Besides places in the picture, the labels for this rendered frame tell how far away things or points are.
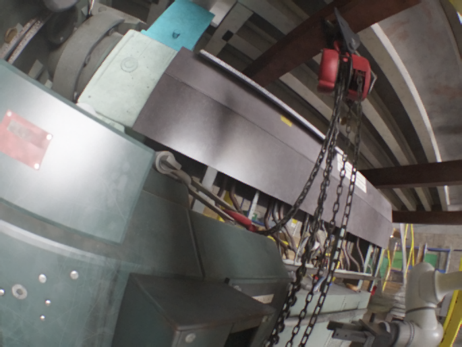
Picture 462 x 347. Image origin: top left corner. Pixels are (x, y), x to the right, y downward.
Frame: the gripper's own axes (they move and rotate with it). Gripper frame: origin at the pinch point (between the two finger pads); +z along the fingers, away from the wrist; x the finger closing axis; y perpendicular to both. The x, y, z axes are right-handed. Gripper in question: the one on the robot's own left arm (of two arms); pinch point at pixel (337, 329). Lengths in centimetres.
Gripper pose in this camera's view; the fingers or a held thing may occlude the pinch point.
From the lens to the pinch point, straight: 61.4
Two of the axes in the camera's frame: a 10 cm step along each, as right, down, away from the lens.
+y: 3.2, -9.2, 2.4
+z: -9.3, -2.5, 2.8
